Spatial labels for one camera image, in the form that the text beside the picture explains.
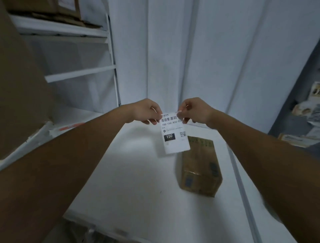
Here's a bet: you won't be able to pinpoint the flat beige printed parcel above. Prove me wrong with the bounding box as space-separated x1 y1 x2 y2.
277 133 320 149

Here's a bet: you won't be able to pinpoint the large brown cardboard box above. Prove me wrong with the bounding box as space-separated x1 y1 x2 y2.
0 0 55 161

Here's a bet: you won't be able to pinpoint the white plastic mailer bag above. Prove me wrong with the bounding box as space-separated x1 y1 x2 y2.
305 113 320 139

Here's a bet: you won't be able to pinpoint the person's left hand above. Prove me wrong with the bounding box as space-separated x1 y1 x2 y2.
127 98 163 126

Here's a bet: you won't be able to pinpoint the white shipping label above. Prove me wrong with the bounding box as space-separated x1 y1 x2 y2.
160 112 191 155

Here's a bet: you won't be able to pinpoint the white metal shelf rack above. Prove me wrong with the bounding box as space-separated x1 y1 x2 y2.
7 12 122 108

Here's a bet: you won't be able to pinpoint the person's left forearm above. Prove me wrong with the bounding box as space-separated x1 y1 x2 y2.
0 105 133 243

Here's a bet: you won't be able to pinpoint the person's right hand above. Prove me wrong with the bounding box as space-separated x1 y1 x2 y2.
177 97 217 129

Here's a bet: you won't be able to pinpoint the flat cardboard boxes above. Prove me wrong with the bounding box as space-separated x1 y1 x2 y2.
5 0 103 28

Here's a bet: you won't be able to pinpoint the small taped cardboard box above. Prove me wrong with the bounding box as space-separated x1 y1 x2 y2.
178 136 223 198

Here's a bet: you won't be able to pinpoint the person's right forearm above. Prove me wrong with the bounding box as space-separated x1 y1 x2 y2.
211 109 320 243

